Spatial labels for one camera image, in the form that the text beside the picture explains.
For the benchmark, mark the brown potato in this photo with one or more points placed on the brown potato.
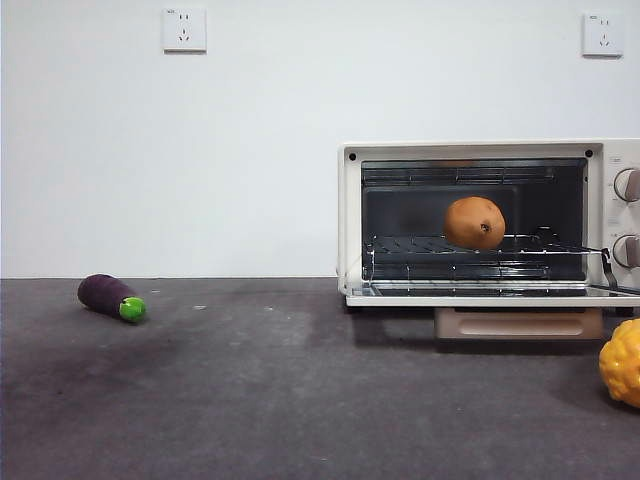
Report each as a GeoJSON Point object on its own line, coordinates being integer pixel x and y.
{"type": "Point", "coordinates": [472, 222]}

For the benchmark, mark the cream Toshiba toaster oven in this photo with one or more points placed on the cream Toshiba toaster oven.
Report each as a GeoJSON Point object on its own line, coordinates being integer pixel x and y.
{"type": "Point", "coordinates": [347, 225]}

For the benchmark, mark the beige oven knob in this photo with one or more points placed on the beige oven knob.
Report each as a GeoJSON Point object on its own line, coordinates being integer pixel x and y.
{"type": "Point", "coordinates": [628, 251]}
{"type": "Point", "coordinates": [628, 185]}

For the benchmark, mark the purple eggplant with green stem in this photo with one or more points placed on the purple eggplant with green stem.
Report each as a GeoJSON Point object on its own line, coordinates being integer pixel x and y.
{"type": "Point", "coordinates": [102, 295]}

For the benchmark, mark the bumpy yellow pumpkin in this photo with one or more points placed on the bumpy yellow pumpkin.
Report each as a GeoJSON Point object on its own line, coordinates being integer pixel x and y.
{"type": "Point", "coordinates": [620, 367]}

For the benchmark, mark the white wall socket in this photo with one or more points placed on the white wall socket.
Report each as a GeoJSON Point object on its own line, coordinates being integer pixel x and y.
{"type": "Point", "coordinates": [592, 35]}
{"type": "Point", "coordinates": [172, 30]}

